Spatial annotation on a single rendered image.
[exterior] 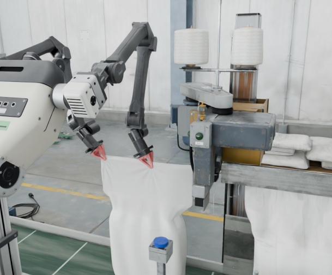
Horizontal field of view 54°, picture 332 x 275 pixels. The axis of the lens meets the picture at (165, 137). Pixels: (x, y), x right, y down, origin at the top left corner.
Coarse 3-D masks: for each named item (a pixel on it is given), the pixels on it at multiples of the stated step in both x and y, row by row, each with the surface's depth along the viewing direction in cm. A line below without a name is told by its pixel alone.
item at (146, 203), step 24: (120, 168) 165; (144, 168) 159; (168, 168) 153; (120, 192) 168; (144, 192) 162; (168, 192) 157; (120, 216) 163; (144, 216) 159; (168, 216) 156; (120, 240) 166; (144, 240) 160; (120, 264) 169; (144, 264) 164; (168, 264) 160
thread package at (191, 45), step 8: (176, 32) 149; (184, 32) 146; (192, 32) 145; (200, 32) 146; (176, 40) 150; (184, 40) 147; (192, 40) 146; (200, 40) 147; (208, 40) 152; (176, 48) 151; (184, 48) 148; (192, 48) 147; (200, 48) 148; (208, 48) 153; (176, 56) 152; (184, 56) 148; (192, 56) 148; (200, 56) 148; (208, 56) 153; (192, 64) 155
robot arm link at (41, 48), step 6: (42, 42) 166; (48, 42) 168; (54, 42) 170; (60, 42) 172; (30, 48) 160; (36, 48) 162; (42, 48) 165; (48, 48) 167; (54, 48) 170; (60, 48) 171; (12, 54) 153; (18, 54) 154; (42, 54) 165; (54, 54) 175; (60, 54) 171
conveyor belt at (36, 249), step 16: (32, 240) 216; (48, 240) 216; (64, 240) 216; (32, 256) 199; (48, 256) 199; (64, 256) 199; (80, 256) 199; (96, 256) 199; (32, 272) 185; (48, 272) 185; (64, 272) 185; (80, 272) 185; (96, 272) 185; (112, 272) 185; (192, 272) 184; (208, 272) 184
